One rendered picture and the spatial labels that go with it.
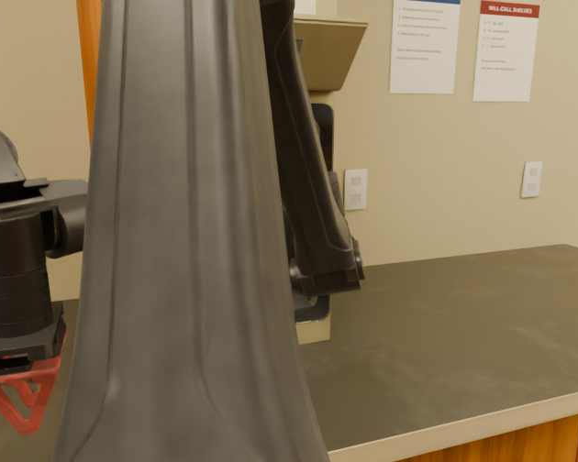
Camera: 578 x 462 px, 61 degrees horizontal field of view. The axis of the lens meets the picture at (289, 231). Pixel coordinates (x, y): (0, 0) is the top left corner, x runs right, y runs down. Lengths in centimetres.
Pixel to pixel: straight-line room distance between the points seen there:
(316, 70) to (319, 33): 7
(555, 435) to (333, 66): 72
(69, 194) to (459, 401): 63
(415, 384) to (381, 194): 71
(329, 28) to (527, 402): 64
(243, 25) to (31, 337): 38
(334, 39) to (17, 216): 51
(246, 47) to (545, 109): 165
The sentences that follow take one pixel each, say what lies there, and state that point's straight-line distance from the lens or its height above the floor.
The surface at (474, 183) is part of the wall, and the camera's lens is 163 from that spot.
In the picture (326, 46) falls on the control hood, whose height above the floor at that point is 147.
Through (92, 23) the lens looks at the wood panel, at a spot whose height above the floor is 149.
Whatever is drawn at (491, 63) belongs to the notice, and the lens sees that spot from 163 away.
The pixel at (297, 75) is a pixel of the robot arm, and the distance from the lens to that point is 38.
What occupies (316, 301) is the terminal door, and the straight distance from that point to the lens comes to 93.
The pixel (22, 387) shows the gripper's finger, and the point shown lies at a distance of 58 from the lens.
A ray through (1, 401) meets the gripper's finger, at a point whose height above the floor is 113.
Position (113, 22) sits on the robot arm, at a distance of 17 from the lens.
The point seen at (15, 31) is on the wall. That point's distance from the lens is 127.
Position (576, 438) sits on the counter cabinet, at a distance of 106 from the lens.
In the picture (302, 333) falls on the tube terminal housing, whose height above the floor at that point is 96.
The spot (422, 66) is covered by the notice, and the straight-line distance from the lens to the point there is 149.
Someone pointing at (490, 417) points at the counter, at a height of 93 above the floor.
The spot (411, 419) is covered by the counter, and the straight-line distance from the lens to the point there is 79.
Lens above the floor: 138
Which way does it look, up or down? 14 degrees down
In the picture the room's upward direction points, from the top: straight up
